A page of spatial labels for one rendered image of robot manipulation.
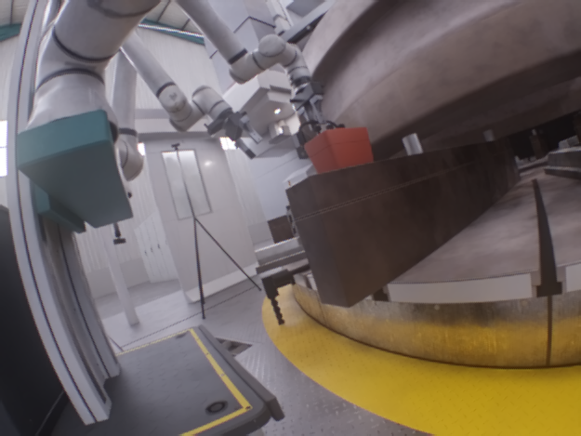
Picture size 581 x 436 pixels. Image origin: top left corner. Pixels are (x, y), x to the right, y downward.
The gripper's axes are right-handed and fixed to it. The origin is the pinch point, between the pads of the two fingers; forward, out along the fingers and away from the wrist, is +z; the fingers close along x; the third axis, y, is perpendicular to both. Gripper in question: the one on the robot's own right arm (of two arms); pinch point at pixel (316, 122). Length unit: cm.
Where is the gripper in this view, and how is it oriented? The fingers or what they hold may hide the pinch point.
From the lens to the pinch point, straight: 101.2
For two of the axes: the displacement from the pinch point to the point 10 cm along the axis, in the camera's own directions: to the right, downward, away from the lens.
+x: 4.8, -1.7, -8.6
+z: 3.1, 9.5, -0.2
